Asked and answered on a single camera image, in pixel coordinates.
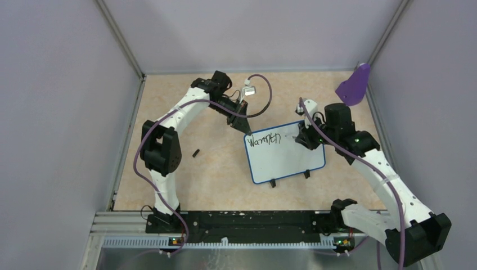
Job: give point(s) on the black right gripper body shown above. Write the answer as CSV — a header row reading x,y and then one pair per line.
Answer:
x,y
313,136

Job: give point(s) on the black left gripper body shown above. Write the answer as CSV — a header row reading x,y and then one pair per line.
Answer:
x,y
239,108

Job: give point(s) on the blue framed whiteboard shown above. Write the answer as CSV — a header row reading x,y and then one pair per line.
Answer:
x,y
273,154

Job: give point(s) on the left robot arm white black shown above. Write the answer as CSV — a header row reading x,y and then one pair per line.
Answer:
x,y
160,148

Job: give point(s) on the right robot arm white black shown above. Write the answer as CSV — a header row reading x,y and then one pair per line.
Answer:
x,y
410,230

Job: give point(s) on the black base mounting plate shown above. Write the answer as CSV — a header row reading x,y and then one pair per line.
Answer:
x,y
249,227

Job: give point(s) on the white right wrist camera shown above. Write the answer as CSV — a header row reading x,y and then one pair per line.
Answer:
x,y
308,109

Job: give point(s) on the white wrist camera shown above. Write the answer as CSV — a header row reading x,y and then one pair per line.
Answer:
x,y
308,109
247,90

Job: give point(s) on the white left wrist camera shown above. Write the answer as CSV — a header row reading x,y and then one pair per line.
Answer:
x,y
247,90

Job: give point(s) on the white slotted cable duct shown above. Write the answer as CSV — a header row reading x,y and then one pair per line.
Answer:
x,y
161,242

